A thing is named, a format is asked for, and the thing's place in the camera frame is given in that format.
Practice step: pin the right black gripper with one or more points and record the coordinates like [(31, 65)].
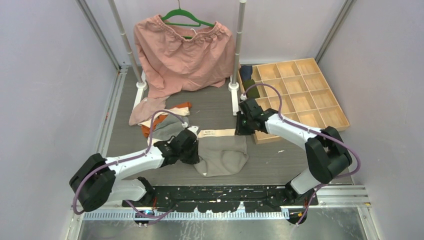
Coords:
[(240, 130)]

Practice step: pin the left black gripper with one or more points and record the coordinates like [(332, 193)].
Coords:
[(194, 158)]

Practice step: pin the grey underwear cream waistband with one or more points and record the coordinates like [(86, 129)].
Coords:
[(221, 152), (171, 126)]

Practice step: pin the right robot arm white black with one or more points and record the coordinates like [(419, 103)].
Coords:
[(326, 154)]

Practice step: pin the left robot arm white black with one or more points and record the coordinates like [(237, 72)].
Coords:
[(102, 180)]

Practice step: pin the orange underwear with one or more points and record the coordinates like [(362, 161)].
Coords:
[(182, 109)]

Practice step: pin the dark green rolled garment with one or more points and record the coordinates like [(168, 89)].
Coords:
[(253, 92)]

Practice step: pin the dark blue rolled garment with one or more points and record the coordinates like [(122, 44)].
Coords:
[(246, 72)]

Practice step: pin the wooden compartment tray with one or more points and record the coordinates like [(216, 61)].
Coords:
[(300, 88)]

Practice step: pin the pink shorts on hanger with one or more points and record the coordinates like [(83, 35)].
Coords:
[(176, 59)]

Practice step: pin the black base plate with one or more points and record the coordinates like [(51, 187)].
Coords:
[(221, 198)]

